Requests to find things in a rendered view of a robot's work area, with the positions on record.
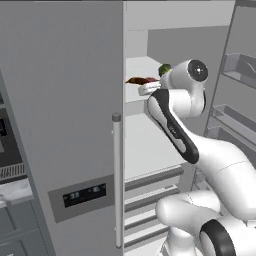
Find grey open fridge door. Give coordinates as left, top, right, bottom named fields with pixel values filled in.
left=191, top=0, right=256, bottom=214

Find grey base cupboard run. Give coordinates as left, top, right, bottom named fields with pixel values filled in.
left=0, top=199, right=52, bottom=256

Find black built-in appliance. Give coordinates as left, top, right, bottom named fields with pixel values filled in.
left=0, top=93, right=28, bottom=185

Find green broccoli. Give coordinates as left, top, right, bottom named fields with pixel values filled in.
left=158, top=63, right=173, bottom=78

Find grey fridge body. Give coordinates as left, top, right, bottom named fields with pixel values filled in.
left=123, top=0, right=236, bottom=256

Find grey fridge door handle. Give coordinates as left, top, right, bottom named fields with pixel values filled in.
left=111, top=112, right=123, bottom=250

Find clear fridge door bin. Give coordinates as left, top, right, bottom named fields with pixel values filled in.
left=222, top=52, right=256, bottom=90
left=209, top=103, right=256, bottom=148
left=203, top=125, right=256, bottom=158

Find grey closed fridge door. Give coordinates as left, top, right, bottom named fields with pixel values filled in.
left=0, top=0, right=125, bottom=256

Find red brown steak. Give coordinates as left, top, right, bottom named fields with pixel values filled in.
left=125, top=76, right=160, bottom=85

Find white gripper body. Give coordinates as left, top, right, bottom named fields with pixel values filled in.
left=138, top=80, right=162, bottom=97

